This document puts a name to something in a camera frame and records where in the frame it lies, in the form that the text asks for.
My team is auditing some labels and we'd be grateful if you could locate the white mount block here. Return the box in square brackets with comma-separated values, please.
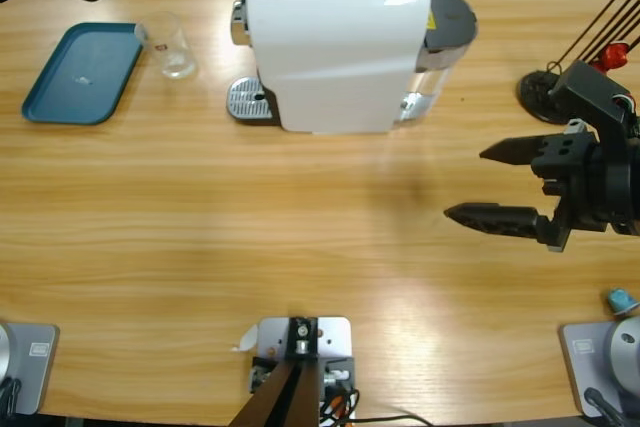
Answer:
[249, 315, 357, 421]

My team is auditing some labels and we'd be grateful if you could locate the thin black cable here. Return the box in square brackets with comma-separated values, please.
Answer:
[344, 386, 436, 427]

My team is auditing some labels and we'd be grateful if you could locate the dark camera post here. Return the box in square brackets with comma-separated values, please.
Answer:
[230, 316, 321, 427]

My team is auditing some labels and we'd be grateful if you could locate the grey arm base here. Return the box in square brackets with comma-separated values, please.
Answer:
[0, 321, 61, 417]
[558, 315, 640, 419]

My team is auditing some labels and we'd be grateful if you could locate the black capsule holder with rods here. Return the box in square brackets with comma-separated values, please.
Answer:
[517, 0, 640, 124]

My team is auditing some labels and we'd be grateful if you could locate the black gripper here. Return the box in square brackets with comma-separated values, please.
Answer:
[443, 131, 640, 254]

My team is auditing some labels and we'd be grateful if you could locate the white paper tab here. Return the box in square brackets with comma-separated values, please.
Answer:
[229, 324, 260, 353]

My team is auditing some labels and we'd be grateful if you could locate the red coffee capsule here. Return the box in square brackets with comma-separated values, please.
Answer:
[596, 41, 631, 71]

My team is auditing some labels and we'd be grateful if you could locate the black base cable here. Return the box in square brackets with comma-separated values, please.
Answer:
[583, 386, 627, 427]
[0, 376, 24, 418]

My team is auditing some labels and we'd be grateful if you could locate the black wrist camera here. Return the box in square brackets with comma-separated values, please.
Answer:
[548, 59, 632, 148]

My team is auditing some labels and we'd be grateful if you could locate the clear glass cup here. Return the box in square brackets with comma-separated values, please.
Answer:
[134, 11, 198, 79]

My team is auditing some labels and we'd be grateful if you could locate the white capsule coffee machine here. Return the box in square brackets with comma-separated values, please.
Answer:
[227, 0, 434, 137]

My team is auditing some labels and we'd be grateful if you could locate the clear water tank black lid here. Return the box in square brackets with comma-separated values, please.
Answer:
[413, 0, 479, 123]

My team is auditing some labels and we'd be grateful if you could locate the orange cable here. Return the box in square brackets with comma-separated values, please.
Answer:
[319, 391, 351, 421]

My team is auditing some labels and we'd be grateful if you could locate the teal plastic tray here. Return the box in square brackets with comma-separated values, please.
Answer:
[20, 21, 147, 127]

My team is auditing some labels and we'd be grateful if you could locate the light blue coffee capsule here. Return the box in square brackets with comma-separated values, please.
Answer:
[606, 288, 640, 318]

